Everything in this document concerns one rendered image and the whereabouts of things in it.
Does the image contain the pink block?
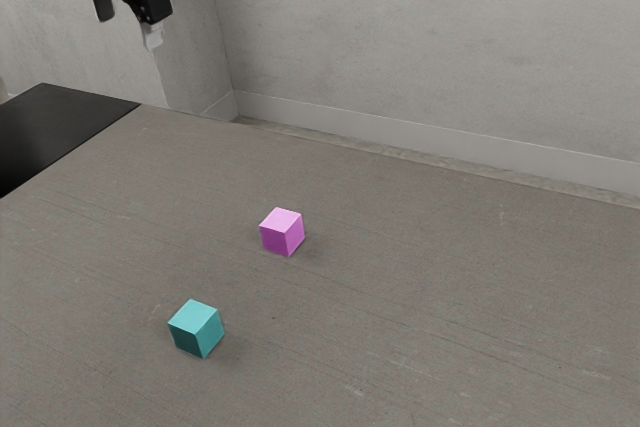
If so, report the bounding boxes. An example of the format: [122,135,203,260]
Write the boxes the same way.
[258,206,306,258]

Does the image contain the teal block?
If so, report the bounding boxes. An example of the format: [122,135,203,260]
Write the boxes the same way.
[166,298,226,361]

